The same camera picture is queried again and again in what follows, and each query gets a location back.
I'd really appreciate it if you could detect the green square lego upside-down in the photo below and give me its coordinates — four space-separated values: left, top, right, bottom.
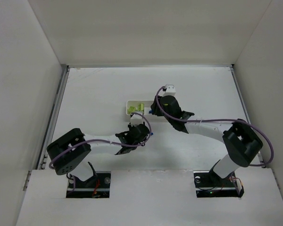
127 106 137 114

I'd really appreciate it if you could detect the green curved slope lego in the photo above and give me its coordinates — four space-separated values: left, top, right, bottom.
137 103 145 112

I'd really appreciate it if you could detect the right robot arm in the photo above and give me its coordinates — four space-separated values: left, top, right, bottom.
147 94 247 171

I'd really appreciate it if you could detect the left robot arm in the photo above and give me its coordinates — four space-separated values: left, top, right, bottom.
47 123 152 182

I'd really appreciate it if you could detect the white three-compartment plastic tray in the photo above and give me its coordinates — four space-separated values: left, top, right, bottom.
125 100 167 122

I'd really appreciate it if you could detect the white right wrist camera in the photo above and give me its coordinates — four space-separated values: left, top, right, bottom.
163 84 176 97

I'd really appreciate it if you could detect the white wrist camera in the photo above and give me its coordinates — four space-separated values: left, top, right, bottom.
163 84 176 97
130 113 143 126

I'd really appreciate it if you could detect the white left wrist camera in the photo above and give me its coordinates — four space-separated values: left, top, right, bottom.
130 113 143 126

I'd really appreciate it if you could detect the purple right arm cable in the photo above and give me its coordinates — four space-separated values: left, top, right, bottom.
155 86 274 167

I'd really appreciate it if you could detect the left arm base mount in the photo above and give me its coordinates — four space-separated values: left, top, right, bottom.
66 162 111 199

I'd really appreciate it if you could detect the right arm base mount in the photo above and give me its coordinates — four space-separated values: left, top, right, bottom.
193 164 244 198

